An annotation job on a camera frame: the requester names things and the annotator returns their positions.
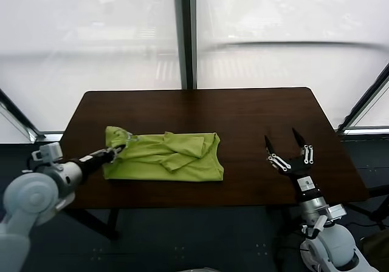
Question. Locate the grey slanted window frame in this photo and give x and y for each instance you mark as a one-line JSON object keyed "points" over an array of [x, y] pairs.
{"points": [[361, 105], [21, 123]]}

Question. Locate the lime green t-shirt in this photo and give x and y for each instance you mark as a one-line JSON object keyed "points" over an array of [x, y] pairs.
{"points": [[182, 162]]}

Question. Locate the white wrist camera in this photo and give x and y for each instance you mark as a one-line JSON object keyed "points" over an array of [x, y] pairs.
{"points": [[336, 213], [50, 152]]}

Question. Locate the grey robot torso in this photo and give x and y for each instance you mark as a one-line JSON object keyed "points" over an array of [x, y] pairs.
{"points": [[206, 269]]}

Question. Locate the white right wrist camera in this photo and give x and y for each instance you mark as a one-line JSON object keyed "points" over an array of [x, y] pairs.
{"points": [[336, 213]]}

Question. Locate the olive trouser leg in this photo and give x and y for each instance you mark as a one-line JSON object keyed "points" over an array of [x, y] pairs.
{"points": [[377, 253]]}

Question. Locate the dark curved railing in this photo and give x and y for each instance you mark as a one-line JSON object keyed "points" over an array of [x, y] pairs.
{"points": [[304, 42]]}

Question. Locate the dark upright window mullion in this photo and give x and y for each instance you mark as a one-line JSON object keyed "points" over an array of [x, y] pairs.
{"points": [[185, 41]]}

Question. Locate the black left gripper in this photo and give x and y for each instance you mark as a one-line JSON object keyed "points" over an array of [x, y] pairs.
{"points": [[98, 159]]}

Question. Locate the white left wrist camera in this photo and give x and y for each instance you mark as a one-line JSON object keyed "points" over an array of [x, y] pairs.
{"points": [[50, 152]]}

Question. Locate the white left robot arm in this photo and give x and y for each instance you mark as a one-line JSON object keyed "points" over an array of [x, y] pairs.
{"points": [[30, 199]]}

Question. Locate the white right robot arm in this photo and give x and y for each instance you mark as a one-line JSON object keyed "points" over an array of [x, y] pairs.
{"points": [[337, 247]]}

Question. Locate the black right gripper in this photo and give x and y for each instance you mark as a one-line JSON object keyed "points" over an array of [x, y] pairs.
{"points": [[301, 170]]}

